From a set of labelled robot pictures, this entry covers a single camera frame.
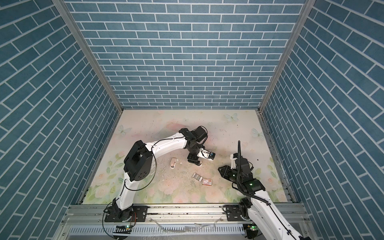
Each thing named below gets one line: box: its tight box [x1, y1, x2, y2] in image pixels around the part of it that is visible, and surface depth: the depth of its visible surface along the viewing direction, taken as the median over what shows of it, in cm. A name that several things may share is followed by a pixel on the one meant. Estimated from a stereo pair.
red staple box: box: [202, 178, 212, 186], surface depth 85 cm
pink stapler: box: [170, 157, 177, 169], surface depth 91 cm
